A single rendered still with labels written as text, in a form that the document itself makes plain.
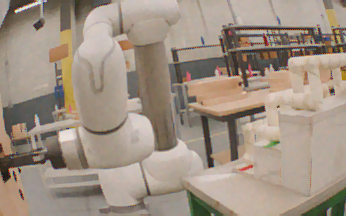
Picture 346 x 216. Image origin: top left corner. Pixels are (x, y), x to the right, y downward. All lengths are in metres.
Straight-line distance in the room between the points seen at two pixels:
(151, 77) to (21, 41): 11.00
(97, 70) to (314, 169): 0.44
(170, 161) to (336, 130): 0.85
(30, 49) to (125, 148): 11.33
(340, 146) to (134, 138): 0.46
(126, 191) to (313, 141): 0.95
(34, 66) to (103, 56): 11.29
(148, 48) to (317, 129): 0.76
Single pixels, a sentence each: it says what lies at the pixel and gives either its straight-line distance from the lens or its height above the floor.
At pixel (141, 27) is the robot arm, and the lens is 1.24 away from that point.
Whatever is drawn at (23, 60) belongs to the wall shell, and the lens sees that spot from 12.07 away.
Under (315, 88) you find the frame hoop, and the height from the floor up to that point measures 1.15.
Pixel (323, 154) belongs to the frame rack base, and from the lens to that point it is 0.72.
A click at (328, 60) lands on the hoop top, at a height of 1.20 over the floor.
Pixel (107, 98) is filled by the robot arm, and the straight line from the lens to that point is 0.70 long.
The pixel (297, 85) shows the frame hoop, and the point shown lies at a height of 1.15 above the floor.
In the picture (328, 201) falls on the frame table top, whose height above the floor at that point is 0.88.
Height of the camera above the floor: 1.22
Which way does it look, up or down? 5 degrees down
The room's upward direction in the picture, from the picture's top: 10 degrees counter-clockwise
